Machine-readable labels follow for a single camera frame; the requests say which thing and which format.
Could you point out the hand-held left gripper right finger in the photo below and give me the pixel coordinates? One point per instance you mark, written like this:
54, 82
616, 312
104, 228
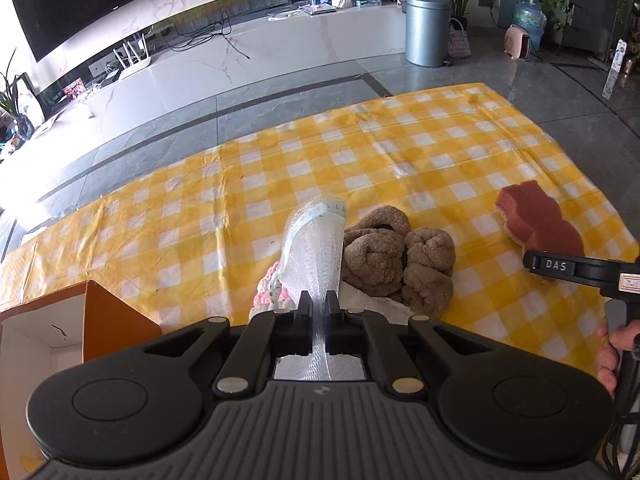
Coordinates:
332, 325

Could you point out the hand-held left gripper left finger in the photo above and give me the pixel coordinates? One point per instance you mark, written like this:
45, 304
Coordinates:
302, 325

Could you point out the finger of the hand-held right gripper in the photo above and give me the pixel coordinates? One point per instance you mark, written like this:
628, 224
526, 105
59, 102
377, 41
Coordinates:
580, 267

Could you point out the white translucent foam pouch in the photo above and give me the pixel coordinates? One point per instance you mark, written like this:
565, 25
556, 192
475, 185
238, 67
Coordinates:
315, 250

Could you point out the orange cardboard box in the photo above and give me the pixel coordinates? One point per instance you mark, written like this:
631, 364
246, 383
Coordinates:
115, 320

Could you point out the person's right hand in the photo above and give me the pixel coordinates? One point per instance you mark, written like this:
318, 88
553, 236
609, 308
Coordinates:
627, 337

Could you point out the pink white knitted item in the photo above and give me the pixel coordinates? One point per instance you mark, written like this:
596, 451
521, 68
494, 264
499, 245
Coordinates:
267, 295

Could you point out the brown fluffy towel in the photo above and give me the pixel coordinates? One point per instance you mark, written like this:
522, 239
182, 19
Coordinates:
395, 260

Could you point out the yellow checkered tablecloth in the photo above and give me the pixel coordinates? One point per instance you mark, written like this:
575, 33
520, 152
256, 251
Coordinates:
400, 160

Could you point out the white printed strip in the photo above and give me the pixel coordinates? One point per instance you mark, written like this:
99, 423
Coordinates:
615, 70

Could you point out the pink space heater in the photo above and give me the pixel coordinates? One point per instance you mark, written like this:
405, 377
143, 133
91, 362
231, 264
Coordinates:
519, 44

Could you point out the blue water bottle with pump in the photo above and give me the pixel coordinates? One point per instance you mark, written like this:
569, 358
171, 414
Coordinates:
530, 20

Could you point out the dark cabinet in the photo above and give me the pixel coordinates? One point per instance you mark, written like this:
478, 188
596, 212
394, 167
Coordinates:
600, 5

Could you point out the white marble tv console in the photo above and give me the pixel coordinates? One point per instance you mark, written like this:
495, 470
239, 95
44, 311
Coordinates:
250, 65

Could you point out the grey blue trash can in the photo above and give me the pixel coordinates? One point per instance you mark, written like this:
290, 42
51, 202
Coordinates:
426, 30

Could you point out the long-leaf plant in woven basket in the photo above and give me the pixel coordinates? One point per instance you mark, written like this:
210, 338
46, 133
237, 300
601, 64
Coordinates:
460, 5

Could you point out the white wifi router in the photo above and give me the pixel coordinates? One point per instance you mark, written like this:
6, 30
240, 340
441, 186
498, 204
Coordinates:
131, 62

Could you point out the white paper sheet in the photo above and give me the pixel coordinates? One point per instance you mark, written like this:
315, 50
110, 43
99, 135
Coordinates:
46, 124

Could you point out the small pink card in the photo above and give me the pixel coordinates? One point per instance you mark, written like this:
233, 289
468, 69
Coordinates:
74, 89

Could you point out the green plant in glass vase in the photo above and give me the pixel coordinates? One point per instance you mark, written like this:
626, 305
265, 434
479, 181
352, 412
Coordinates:
15, 105

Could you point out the black flat television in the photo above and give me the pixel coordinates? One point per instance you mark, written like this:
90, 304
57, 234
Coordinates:
100, 0

